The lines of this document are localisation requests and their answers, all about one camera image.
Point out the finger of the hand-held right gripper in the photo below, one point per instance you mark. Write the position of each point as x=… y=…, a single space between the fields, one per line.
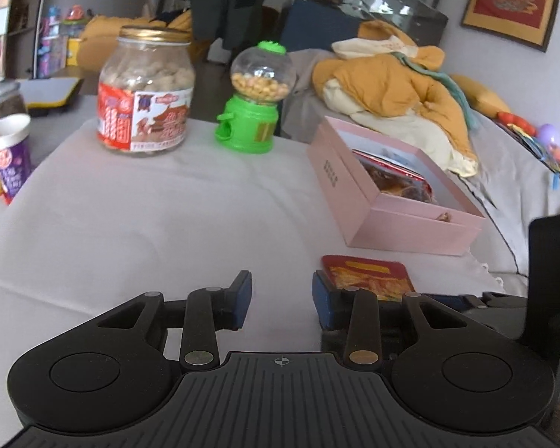
x=504 y=301

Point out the clear plastic peanut jar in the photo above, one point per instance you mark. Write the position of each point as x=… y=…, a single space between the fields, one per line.
x=144 y=88

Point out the grey bed sheet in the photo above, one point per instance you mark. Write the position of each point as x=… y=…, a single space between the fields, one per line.
x=508 y=205

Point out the dark blue cabinet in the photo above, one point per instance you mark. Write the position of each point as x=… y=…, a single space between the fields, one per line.
x=317 y=25

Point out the green gumball machine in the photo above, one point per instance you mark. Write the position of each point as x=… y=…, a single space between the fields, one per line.
x=249 y=121

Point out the pink cardboard box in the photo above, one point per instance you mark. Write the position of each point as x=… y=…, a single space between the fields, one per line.
x=350 y=186

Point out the framed red wall picture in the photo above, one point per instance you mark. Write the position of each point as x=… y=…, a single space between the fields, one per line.
x=511 y=0

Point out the orange and cream quilt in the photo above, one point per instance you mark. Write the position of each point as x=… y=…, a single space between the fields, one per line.
x=392 y=84

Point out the glass jar with dark contents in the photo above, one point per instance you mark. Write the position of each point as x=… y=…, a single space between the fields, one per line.
x=2 y=102

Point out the yellow pillow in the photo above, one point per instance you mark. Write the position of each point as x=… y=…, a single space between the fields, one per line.
x=483 y=95

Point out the white tablecloth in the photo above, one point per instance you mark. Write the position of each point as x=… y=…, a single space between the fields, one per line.
x=144 y=224

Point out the red foil snack packet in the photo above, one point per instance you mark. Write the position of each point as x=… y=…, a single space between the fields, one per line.
x=392 y=164

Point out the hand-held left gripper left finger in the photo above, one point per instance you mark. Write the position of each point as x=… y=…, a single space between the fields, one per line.
x=240 y=298

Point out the orange plastic toy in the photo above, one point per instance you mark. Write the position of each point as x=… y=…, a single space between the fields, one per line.
x=518 y=122

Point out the small brown scrap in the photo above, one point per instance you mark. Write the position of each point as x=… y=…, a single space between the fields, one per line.
x=444 y=217

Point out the yellow and black tray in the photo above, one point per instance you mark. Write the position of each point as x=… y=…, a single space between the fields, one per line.
x=51 y=93

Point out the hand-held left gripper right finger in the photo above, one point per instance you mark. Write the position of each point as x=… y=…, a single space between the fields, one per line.
x=321 y=298

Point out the red and yellow snack packet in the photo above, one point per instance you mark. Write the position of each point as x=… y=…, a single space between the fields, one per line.
x=368 y=275

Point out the purple plastic egg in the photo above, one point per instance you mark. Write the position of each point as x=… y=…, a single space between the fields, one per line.
x=548 y=134

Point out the brown cardboard shelf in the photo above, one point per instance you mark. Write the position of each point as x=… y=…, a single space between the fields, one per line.
x=14 y=9

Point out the yellow cushion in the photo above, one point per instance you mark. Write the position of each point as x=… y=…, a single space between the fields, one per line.
x=102 y=32

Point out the pile of colourful toys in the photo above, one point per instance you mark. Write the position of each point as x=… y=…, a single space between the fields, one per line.
x=548 y=158

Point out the dark hanging jacket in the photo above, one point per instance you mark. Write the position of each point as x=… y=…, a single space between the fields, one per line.
x=228 y=0

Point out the clear packet of brown pastries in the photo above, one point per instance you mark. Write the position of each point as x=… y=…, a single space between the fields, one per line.
x=401 y=189

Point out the purple paper cup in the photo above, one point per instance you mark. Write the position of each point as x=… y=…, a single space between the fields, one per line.
x=11 y=163

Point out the colourful bottles on shelf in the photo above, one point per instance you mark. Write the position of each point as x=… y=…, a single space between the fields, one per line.
x=56 y=42

